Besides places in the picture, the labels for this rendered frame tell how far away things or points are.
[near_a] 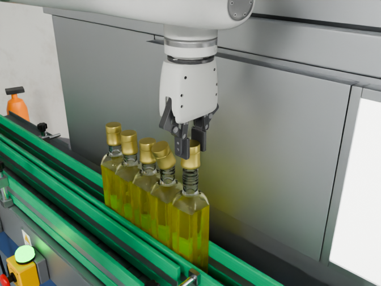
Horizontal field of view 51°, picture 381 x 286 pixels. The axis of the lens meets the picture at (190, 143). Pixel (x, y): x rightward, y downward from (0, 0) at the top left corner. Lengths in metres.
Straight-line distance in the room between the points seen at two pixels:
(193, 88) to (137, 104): 0.43
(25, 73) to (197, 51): 3.29
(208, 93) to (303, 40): 0.17
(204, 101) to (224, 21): 0.17
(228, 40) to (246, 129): 0.17
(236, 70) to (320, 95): 0.17
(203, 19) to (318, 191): 0.37
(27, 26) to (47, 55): 0.28
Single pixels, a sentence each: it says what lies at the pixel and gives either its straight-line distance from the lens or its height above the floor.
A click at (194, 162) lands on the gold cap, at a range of 0.70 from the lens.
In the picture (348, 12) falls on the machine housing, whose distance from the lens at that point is 0.66.
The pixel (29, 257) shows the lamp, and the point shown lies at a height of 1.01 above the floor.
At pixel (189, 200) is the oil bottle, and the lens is 0.73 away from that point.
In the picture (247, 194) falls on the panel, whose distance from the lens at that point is 0.82.
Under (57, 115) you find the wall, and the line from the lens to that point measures 3.80.
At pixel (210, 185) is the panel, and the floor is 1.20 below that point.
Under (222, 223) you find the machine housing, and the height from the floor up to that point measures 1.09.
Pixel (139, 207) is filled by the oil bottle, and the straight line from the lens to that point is 0.85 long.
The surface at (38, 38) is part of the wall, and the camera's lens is 3.66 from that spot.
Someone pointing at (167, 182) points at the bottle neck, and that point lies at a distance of 0.77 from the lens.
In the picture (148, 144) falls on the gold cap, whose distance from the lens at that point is 0.78.
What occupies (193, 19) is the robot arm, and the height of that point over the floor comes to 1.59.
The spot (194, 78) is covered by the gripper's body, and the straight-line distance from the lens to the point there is 0.63.
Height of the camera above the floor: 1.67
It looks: 26 degrees down
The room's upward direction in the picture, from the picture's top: straight up
